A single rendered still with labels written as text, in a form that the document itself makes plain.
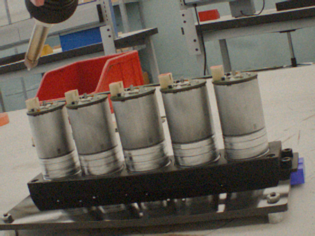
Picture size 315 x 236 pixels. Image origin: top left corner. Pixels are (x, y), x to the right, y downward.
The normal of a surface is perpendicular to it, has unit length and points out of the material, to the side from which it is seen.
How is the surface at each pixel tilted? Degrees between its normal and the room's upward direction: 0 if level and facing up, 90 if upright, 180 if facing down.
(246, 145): 90
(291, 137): 0
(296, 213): 0
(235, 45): 90
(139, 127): 90
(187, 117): 90
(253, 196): 0
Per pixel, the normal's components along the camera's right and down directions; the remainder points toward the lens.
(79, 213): -0.20, -0.96
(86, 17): -0.30, 0.25
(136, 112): 0.03, 0.19
